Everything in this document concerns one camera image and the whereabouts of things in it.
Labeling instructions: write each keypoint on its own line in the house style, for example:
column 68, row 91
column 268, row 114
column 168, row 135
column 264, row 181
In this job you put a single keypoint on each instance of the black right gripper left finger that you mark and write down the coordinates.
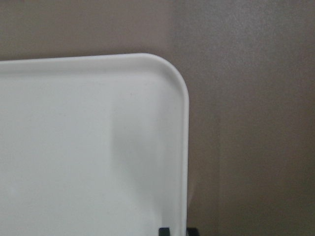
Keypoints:
column 164, row 232

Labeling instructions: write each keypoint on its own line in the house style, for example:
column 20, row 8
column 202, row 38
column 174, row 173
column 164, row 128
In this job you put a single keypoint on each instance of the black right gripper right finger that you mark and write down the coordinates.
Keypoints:
column 192, row 232

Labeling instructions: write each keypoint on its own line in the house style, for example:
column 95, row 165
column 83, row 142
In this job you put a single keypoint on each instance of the cream rectangular tray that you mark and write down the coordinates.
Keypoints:
column 93, row 146

